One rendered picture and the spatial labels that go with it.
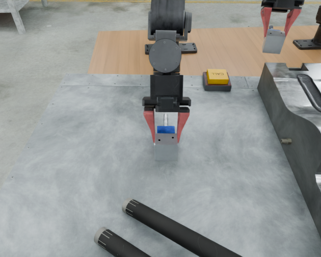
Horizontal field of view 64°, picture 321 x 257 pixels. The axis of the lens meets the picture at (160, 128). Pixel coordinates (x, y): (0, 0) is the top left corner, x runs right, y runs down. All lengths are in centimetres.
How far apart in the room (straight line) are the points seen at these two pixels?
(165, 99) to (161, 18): 17
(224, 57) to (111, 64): 42
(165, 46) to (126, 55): 56
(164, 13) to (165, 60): 12
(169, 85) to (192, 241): 26
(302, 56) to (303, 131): 57
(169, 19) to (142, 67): 42
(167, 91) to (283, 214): 32
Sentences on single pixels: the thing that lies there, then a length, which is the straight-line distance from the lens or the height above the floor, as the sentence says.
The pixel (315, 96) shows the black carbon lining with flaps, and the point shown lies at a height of 88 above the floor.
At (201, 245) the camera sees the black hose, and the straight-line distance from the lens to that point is 43.
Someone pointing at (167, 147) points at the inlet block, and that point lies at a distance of 56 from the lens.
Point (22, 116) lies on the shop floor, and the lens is 220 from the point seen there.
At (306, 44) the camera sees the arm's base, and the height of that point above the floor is 81.
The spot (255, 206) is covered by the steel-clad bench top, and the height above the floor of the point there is 80.
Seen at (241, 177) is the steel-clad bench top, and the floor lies 80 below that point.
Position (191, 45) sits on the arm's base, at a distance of 107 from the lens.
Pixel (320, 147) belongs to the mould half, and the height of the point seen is 91.
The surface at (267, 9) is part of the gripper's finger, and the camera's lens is 83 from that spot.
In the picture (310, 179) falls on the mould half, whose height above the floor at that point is 85.
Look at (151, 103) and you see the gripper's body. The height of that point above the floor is 93.
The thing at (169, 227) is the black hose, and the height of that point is 85.
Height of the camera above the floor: 126
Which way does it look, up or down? 43 degrees down
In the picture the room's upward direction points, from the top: straight up
